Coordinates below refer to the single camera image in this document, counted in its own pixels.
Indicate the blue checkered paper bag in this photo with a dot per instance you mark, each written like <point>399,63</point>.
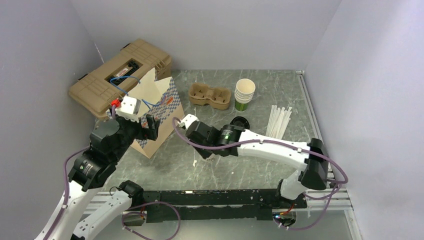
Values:
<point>159,98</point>

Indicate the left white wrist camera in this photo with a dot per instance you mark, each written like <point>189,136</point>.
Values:
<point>127,107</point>

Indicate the bundle of white straws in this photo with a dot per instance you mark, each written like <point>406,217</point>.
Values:
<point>278,121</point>

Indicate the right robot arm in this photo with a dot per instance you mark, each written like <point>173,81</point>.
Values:
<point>309,159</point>

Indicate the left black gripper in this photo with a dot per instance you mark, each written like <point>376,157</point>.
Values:
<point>151,131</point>

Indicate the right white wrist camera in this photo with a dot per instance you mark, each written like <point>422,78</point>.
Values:
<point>187,121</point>

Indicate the tan plastic toolbox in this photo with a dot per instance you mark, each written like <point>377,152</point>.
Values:
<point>97,89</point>

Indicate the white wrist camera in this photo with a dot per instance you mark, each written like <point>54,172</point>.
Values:
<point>127,107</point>
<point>187,121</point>

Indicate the stack of black lids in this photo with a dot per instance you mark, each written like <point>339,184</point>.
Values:
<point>240,121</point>

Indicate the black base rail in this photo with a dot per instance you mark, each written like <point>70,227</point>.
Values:
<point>170,205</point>

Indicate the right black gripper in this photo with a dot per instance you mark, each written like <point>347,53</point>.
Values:
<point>204,155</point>

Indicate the stack of paper cups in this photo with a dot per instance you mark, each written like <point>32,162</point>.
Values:
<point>243,93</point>

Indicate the brown cardboard cup carrier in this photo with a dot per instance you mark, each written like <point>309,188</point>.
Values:
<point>202,94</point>

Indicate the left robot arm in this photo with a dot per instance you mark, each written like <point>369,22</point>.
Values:
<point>92,167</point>

